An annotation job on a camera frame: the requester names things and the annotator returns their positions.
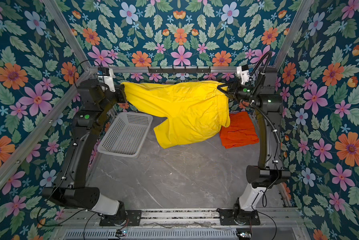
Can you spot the black hook rail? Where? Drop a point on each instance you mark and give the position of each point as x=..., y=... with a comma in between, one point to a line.
x=178, y=70

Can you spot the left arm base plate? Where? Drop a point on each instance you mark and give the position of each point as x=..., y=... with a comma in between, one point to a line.
x=122, y=218

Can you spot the right electronics board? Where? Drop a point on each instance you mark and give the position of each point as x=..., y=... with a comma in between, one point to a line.
x=244, y=235

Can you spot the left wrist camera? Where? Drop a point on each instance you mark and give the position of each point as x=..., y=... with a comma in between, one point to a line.
x=106, y=75

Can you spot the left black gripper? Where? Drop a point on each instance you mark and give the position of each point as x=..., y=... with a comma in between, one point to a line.
x=119, y=93

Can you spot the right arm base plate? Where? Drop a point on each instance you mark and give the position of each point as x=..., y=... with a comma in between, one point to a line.
x=230, y=217

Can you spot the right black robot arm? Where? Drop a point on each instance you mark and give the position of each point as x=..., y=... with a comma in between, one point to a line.
x=258, y=88

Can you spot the white ventilation grille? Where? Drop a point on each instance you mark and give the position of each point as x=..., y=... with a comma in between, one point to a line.
x=151, y=234

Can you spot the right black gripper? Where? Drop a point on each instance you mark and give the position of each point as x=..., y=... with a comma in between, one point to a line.
x=235, y=90

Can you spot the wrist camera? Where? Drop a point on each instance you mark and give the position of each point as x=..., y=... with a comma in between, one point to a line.
x=106, y=75
x=243, y=74

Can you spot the electronics board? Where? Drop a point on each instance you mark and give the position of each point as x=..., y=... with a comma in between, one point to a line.
x=121, y=233
x=244, y=235

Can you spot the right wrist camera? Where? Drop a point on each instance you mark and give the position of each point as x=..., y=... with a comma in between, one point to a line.
x=243, y=74

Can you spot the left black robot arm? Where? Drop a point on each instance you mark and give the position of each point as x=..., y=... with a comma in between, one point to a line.
x=69, y=189

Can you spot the orange shorts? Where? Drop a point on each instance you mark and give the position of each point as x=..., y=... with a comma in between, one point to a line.
x=241, y=132

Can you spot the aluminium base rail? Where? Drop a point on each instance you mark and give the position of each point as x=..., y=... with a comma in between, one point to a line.
x=209, y=218

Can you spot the yellow shorts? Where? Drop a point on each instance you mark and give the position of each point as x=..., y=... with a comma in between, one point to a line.
x=193, y=111

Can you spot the white plastic laundry basket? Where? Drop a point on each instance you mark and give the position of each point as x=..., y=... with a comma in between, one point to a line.
x=126, y=135

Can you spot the left electronics board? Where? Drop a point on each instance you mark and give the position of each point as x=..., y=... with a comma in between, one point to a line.
x=121, y=233

